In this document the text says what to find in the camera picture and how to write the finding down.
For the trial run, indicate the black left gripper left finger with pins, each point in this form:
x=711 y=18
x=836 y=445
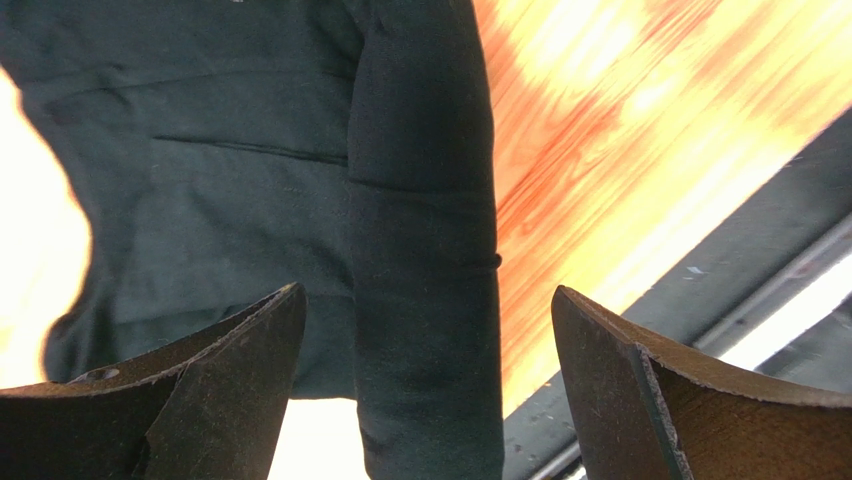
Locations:
x=208 y=406

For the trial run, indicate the black t shirt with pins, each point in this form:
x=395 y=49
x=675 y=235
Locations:
x=223 y=149

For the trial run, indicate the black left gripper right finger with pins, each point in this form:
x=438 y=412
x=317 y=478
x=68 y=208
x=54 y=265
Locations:
x=646 y=407

